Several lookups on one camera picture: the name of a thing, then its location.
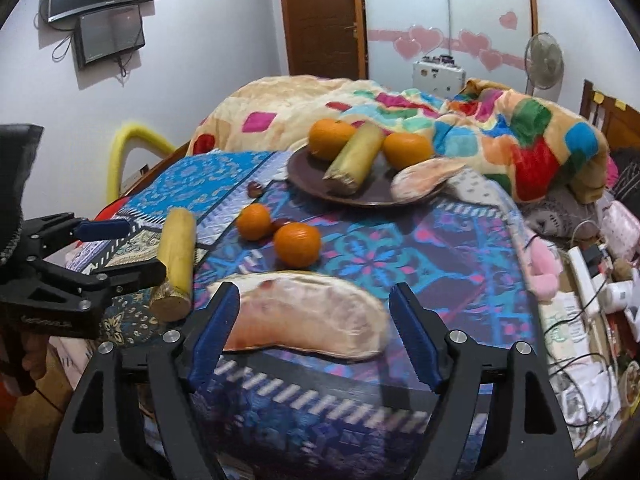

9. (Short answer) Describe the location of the yellow sugarcane stick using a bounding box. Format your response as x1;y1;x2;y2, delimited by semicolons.
150;208;196;323
323;122;385;196

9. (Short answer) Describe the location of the peeled pomelo segment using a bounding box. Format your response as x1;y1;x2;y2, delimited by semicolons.
390;157;465;203
224;271;390;361

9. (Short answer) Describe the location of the person's left hand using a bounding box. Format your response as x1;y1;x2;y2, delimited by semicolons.
1;333;49;396

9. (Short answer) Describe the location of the blue patterned bed sheet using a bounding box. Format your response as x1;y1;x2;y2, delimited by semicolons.
68;152;540;479

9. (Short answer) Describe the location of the small orange mandarin on bed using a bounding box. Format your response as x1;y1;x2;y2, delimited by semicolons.
235;203;272;242

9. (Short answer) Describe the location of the white power strip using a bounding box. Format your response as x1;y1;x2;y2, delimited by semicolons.
567;246;606;321

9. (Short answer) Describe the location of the white bottle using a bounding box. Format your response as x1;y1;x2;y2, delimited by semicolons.
598;281;634;314

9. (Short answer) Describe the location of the pink plush toy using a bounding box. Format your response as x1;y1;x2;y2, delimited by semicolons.
524;234;563;301

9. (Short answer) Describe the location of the dark brown round plate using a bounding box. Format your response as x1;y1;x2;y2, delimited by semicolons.
286;146;454;208

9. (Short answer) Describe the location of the grey dotted pillow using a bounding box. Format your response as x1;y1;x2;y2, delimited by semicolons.
447;167;601;241

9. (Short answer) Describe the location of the pink quilted pouch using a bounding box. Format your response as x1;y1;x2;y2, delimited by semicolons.
601;200;639;261

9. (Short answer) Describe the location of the orange mandarin on plate left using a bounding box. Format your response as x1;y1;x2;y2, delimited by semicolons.
307;118;357;162

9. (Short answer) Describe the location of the orange mandarin on plate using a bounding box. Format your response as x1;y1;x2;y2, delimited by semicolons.
307;118;357;162
382;132;434;171

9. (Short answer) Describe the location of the colourful patchwork fleece blanket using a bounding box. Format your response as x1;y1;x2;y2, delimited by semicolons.
188;75;610;204

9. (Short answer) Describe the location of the orange mandarin on plate right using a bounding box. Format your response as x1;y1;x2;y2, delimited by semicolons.
382;132;434;171

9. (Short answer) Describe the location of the wooden headboard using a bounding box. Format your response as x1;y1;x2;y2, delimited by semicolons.
579;79;640;151

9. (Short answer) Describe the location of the brown wooden door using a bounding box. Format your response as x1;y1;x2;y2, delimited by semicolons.
281;0;368;80

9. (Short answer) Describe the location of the white box appliance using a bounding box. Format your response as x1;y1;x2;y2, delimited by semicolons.
412;54;466;99

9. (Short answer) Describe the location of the white standing fan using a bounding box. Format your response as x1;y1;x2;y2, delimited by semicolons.
524;32;564;96

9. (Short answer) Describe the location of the frosted wardrobe with hearts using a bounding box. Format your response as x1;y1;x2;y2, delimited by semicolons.
364;0;534;91

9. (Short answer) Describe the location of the small wall monitor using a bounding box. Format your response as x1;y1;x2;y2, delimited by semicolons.
73;6;145;70

